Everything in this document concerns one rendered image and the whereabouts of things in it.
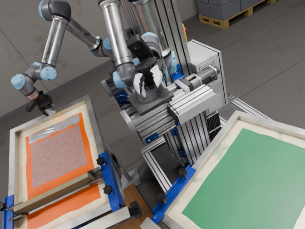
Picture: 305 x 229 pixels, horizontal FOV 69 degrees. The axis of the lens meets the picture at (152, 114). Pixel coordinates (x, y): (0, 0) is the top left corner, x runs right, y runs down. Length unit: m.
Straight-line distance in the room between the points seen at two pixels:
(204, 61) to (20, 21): 3.84
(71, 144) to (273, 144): 1.15
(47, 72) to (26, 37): 3.57
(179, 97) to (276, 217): 0.75
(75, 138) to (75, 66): 3.68
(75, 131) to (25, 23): 3.54
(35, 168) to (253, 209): 1.20
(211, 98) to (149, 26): 0.54
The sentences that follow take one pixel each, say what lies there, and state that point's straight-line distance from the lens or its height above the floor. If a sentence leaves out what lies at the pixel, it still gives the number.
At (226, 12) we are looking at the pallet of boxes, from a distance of 4.87.
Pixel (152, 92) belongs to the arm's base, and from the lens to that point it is 1.25.
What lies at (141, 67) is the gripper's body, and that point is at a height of 1.68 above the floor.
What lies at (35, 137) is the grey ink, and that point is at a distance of 1.66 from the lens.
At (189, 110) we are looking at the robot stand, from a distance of 1.27.
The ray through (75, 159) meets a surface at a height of 1.13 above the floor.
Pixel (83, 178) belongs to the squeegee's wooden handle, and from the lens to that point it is 1.21.
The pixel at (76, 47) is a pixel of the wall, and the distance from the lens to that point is 4.96.
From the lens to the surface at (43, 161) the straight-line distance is 1.53.
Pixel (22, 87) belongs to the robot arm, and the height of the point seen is 1.56.
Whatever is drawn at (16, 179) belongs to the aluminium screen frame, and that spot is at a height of 1.16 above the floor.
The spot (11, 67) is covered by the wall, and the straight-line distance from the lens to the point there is 5.06.
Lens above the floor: 2.00
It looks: 39 degrees down
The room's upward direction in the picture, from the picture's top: 24 degrees counter-clockwise
